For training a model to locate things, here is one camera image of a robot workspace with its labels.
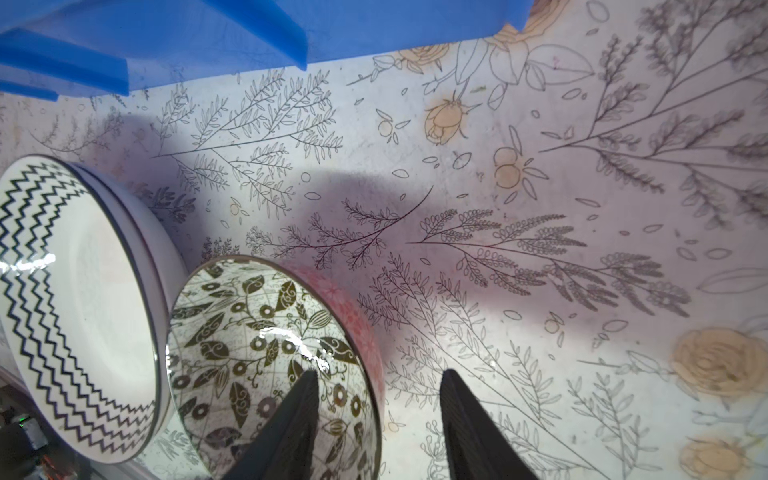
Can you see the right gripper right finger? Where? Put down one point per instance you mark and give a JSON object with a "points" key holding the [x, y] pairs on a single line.
{"points": [[475, 447]]}

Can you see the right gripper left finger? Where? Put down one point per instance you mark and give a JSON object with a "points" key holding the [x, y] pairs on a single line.
{"points": [[284, 447]]}

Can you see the blue plastic bin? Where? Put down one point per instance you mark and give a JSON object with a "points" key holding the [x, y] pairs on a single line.
{"points": [[90, 48]]}

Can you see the white plate with patterned rim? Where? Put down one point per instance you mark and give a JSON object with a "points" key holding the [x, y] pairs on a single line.
{"points": [[88, 278]]}

